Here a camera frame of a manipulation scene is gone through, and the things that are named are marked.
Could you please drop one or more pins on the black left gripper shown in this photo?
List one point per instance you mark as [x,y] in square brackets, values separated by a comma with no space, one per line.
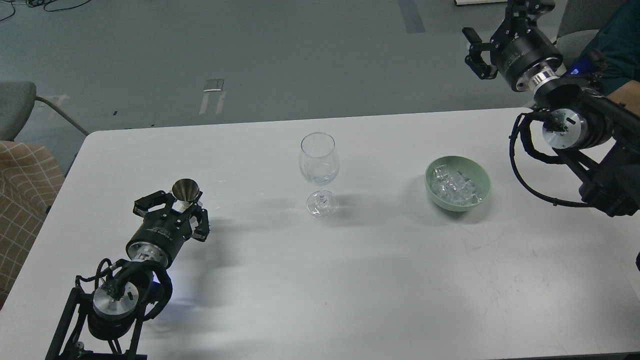
[162,234]

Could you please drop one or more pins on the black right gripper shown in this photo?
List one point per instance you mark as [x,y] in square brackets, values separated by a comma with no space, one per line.
[516,46]

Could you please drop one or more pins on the steel cocktail jigger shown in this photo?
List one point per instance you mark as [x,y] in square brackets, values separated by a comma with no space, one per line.
[186,192]

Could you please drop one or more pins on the clear ice cubes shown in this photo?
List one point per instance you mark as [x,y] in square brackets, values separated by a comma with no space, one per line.
[455,187]

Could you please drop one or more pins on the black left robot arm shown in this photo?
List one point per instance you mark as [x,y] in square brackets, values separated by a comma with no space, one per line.
[104,313]

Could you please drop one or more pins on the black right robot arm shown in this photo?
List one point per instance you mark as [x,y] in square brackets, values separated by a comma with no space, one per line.
[585,86]

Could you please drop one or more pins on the clear wine glass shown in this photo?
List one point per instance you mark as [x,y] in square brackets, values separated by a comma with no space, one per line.
[319,165]

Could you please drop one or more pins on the white office chair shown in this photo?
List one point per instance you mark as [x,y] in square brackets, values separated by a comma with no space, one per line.
[580,22]

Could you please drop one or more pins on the person in dark clothes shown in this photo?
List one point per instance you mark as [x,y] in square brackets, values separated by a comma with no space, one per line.
[619,41]

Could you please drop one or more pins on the checkered beige cushion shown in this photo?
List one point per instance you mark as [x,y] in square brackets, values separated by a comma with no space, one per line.
[30,180]

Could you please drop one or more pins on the green bowl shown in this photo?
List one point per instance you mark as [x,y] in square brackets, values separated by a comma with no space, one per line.
[469,168]

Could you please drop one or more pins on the grey chair left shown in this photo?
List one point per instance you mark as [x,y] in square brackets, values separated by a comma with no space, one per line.
[17,101]

